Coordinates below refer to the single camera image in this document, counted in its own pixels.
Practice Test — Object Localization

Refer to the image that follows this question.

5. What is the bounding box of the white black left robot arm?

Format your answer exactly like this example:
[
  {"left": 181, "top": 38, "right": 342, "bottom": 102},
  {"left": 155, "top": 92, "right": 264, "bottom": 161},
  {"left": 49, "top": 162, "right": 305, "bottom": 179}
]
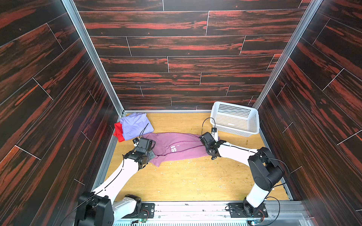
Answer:
[{"left": 74, "top": 138, "right": 156, "bottom": 226}]

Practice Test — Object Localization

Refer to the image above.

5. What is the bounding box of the aluminium back floor rail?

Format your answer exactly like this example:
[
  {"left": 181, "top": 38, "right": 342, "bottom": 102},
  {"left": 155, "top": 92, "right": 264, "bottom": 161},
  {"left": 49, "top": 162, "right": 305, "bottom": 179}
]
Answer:
[{"left": 124, "top": 110, "right": 212, "bottom": 114}]

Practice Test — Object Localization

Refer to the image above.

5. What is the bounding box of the aluminium corner post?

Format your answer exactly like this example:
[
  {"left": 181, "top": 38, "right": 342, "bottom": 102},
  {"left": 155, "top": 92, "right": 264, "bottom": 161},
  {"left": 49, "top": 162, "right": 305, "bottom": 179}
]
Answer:
[
  {"left": 61, "top": 0, "right": 125, "bottom": 117},
  {"left": 253, "top": 0, "right": 323, "bottom": 109}
]

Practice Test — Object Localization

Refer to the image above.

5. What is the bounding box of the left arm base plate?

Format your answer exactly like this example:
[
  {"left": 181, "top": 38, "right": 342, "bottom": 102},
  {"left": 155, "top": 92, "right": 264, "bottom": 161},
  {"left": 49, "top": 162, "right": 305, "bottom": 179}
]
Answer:
[{"left": 123, "top": 202, "right": 155, "bottom": 219}]

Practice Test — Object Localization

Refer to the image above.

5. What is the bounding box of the aluminium front rail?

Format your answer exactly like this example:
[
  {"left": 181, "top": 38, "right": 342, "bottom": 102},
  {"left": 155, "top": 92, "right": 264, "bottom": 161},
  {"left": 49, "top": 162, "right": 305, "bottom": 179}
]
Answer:
[{"left": 114, "top": 198, "right": 314, "bottom": 226}]

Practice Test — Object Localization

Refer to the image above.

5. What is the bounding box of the aluminium left floor rail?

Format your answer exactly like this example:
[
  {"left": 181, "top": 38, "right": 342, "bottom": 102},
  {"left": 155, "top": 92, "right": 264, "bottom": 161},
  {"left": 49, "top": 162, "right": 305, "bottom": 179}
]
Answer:
[{"left": 91, "top": 136, "right": 118, "bottom": 191}]

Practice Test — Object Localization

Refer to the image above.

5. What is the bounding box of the folded red t-shirt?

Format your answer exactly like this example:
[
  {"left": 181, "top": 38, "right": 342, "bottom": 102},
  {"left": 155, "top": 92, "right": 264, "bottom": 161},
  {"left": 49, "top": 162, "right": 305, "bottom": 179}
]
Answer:
[{"left": 113, "top": 122, "right": 125, "bottom": 142}]

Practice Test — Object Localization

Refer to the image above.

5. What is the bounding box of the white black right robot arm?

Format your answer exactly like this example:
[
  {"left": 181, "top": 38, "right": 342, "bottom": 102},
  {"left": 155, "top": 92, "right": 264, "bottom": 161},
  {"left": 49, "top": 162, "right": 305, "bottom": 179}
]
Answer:
[{"left": 199, "top": 132, "right": 285, "bottom": 217}]

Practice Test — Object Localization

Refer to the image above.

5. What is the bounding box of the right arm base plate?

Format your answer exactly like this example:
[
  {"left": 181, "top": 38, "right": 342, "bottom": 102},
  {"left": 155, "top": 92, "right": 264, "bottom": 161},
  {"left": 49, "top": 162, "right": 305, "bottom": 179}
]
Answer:
[{"left": 225, "top": 202, "right": 268, "bottom": 218}]

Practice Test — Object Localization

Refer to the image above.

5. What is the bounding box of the magenta t-shirt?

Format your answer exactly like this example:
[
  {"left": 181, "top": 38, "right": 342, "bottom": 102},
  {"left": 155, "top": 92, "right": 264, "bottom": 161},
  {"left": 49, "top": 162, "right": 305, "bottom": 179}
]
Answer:
[{"left": 143, "top": 132, "right": 208, "bottom": 167}]

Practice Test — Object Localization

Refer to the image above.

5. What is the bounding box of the aluminium left corner post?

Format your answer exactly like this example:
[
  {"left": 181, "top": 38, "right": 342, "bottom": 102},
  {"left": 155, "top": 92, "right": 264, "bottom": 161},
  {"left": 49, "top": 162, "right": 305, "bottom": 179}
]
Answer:
[{"left": 61, "top": 0, "right": 125, "bottom": 117}]

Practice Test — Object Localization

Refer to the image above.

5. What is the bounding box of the white perforated plastic basket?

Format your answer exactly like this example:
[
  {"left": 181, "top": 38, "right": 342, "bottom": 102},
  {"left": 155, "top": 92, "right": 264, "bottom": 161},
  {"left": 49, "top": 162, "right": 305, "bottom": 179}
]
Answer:
[{"left": 210, "top": 101, "right": 260, "bottom": 137}]

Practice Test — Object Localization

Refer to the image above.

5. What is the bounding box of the folded lavender t-shirt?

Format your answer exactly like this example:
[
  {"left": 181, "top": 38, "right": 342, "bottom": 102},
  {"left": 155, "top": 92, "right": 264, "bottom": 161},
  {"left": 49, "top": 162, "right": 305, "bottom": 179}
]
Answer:
[{"left": 119, "top": 113, "right": 154, "bottom": 141}]

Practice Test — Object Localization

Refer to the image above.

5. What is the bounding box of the aluminium right corner post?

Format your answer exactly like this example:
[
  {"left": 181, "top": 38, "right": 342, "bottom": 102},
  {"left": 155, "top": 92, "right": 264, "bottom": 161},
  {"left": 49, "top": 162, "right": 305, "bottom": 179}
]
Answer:
[{"left": 253, "top": 0, "right": 323, "bottom": 109}]

